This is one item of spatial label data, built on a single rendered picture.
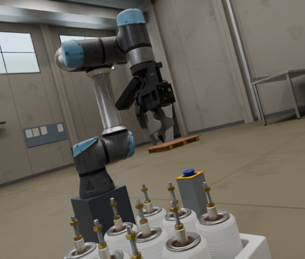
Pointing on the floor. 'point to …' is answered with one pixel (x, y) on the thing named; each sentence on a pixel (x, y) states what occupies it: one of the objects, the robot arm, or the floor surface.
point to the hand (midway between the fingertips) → (156, 139)
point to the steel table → (289, 87)
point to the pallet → (173, 144)
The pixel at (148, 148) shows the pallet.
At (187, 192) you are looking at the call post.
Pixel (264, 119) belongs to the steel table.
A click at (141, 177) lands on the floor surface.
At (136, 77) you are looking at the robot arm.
